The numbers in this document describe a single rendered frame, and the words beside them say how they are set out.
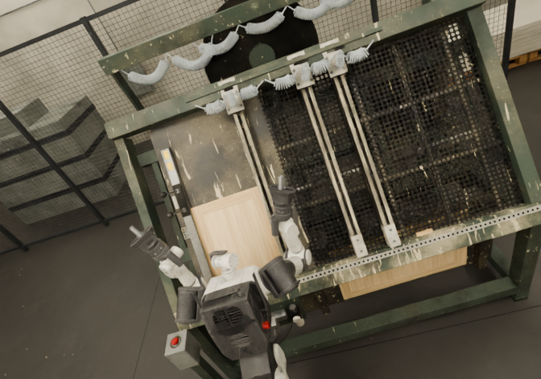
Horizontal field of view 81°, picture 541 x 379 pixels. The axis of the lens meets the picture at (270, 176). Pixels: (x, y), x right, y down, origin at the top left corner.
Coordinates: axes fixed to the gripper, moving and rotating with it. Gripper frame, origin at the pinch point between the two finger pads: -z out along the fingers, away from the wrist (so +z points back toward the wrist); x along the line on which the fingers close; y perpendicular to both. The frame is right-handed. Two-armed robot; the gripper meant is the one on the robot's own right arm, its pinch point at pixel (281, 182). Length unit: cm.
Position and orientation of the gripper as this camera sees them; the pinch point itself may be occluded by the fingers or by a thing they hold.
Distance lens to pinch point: 139.5
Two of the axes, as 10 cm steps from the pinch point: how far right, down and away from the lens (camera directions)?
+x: -8.8, -1.9, 4.3
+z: 0.6, 8.7, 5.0
